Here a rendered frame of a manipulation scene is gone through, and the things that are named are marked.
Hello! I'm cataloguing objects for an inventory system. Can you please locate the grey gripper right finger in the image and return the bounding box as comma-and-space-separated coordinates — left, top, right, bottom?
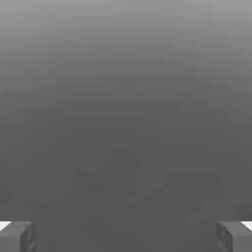
215, 220, 252, 252

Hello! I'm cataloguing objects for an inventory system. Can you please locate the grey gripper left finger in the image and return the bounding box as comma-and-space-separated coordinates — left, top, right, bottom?
0, 220, 37, 252

